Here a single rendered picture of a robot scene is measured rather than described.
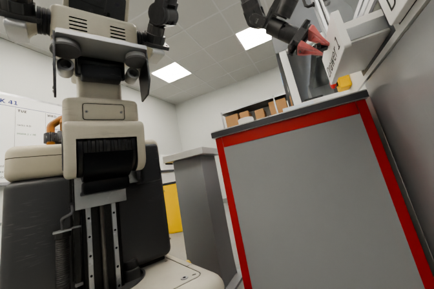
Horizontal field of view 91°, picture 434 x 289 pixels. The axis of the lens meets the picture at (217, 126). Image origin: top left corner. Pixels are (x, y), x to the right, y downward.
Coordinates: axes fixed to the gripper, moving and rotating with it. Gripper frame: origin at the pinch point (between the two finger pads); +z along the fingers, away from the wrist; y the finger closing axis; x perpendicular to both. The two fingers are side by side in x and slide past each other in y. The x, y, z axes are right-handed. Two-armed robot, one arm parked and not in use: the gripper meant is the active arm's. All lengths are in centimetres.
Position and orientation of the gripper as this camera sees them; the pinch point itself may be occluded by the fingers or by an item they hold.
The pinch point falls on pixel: (323, 48)
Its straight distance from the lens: 78.2
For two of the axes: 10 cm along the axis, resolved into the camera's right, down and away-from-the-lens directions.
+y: 5.5, -8.3, -0.8
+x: 3.6, 1.5, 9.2
